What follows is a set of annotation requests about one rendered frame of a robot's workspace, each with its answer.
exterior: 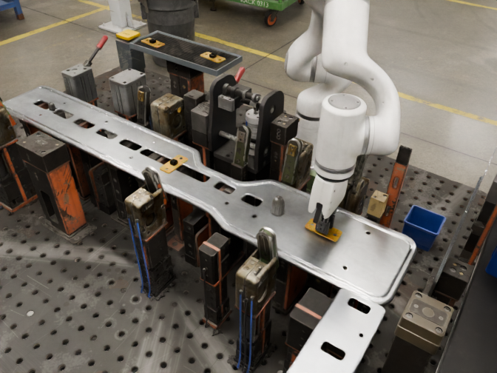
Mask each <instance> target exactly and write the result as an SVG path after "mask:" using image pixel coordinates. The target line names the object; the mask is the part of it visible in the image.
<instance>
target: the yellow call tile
mask: <svg viewBox="0 0 497 373"><path fill-rule="evenodd" d="M138 36H140V33H139V32H136V31H133V30H129V29H128V30H125V31H122V32H120V33H117V34H116V37H118V38H122V39H124V40H127V41H129V40H132V39H134V38H136V37H138Z"/></svg>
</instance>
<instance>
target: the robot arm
mask: <svg viewBox="0 0 497 373"><path fill-rule="evenodd" d="M303 1H304V2H305V3H306V4H307V5H308V6H309V7H310V8H311V9H312V12H311V21H310V24H309V28H308V29H307V30H306V31H305V32H304V33H303V34H302V35H301V36H300V37H299V38H298V39H297V40H296V41H295V42H294V43H293V44H292V45H291V46H290V48H289V49H288V52H287V53H286V57H285V72H286V74H287V76H288V77H289V78H291V79H292V80H294V81H300V82H311V83H319V84H317V85H315V86H313V87H310V88H308V89H306V90H303V91H302V92H301V93H300V94H299V95H298V98H297V107H296V115H295V116H296V117H298V118H300V122H298V128H297V136H296V137H295V138H298V139H301V140H304V141H307V142H309V143H312V144H313V145H314V148H313V155H312V161H311V170H313V169H315V170H316V174H317V175H316V178H315V180H314V184H313V187H312V190H311V197H310V201H309V205H308V211H309V212H310V213H312V212H313V211H314V210H315V209H316V208H317V210H316V212H315V216H314V219H313V223H315V224H316V226H315V230H316V231H318V232H321V233H323V234H325V235H327V234H328V231H329V228H330V229H332V228H333V226H334V219H335V213H336V211H337V207H338V206H339V204H340V203H341V201H342V200H343V198H344V197H345V193H346V189H347V185H348V179H349V178H350V177H351V176H352V175H353V173H354V169H355V167H356V158H357V156H358V155H390V154H392V153H393V152H395V150H396V148H397V147H398V144H399V135H400V116H401V112H400V101H399V95H398V92H397V90H396V87H395V86H394V84H393V82H392V81H391V79H390V77H389V76H388V75H387V73H386V72H385V71H384V70H383V69H382V68H381V67H380V66H379V65H378V64H376V63H375V62H374V61H373V60H372V59H371V58H370V57H369V56H368V53H367V43H368V19H369V8H370V0H303ZM352 82H354V83H356V84H358V85H359V86H361V87H363V88H364V89H365V90H366V91H367V92H368V93H369V94H370V96H371V97H372V99H373V101H374V103H375V107H376V115H375V116H368V115H365V114H366V109H367V106H366V103H365V102H364V101H363V100H362V99H361V98H359V97H357V96H355V95H351V94H346V93H341V92H342V91H343V90H344V89H345V88H347V87H348V86H349V85H350V84H351V83H352Z"/></svg>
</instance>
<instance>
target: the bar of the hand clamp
mask: <svg viewBox="0 0 497 373"><path fill-rule="evenodd" d="M367 156H368V155H358V156H357V158H356V167H355V169H354V174H356V180H355V182H354V188H353V192H356V187H357V184H358V183H359V181H360V179H361V177H362V173H363V169H364V167H365V162H366V159H367Z"/></svg>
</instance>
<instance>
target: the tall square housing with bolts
mask: <svg viewBox="0 0 497 373"><path fill-rule="evenodd" d="M109 85H110V89H111V93H112V100H113V104H114V108H115V110H114V111H115V112H116V113H117V114H118V116H120V117H122V118H125V119H126V120H129V121H131V122H134V123H136V122H138V88H139V87H140V86H143V85H146V86H147V82H146V74H145V73H142V72H139V71H137V70H134V69H131V68H129V69H127V70H124V71H123V72H121V73H118V74H116V75H114V76H112V77H110V78H109Z"/></svg>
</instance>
